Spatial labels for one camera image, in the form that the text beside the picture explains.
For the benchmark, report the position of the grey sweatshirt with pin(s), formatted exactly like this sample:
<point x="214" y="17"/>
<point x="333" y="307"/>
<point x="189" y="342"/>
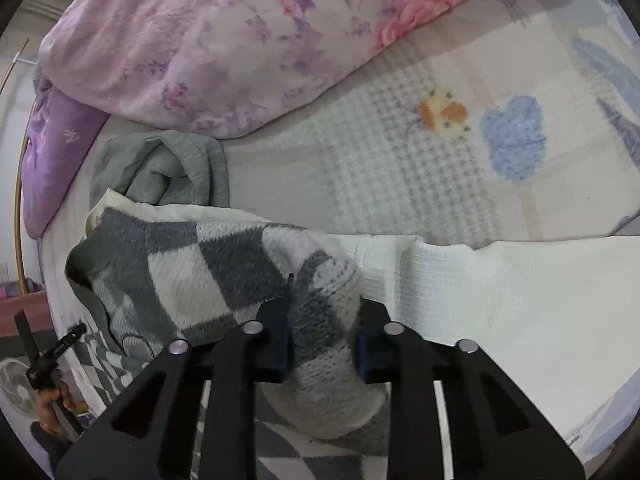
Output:
<point x="165" y="170"/>

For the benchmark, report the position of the person's left hand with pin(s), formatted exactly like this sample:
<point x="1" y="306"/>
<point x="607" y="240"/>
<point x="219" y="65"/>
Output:
<point x="47" y="412"/>

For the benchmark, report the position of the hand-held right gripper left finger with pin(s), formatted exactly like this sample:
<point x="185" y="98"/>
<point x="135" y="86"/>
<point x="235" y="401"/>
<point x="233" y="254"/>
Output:
<point x="278" y="347"/>

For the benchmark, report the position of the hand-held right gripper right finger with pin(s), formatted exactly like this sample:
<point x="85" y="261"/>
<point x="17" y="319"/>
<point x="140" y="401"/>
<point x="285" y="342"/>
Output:
<point x="364" y="355"/>

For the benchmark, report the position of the purple pillow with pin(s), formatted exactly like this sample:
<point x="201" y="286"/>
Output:
<point x="55" y="160"/>

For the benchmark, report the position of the grey white checkered knit sweater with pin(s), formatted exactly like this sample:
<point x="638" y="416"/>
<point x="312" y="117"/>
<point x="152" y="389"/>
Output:
<point x="200" y="270"/>

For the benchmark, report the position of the pink floral quilt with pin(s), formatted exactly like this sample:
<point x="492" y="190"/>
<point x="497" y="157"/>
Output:
<point x="200" y="35"/>

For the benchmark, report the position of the white electric fan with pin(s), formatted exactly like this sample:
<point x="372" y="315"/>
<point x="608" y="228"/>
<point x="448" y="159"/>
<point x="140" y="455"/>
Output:
<point x="14" y="385"/>

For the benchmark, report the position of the white knitted cloth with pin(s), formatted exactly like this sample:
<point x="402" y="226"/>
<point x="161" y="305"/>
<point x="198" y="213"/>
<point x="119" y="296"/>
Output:
<point x="500" y="310"/>

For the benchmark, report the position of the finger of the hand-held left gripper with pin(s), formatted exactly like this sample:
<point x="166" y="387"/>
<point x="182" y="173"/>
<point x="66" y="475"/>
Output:
<point x="25" y="335"/>
<point x="67" y="340"/>

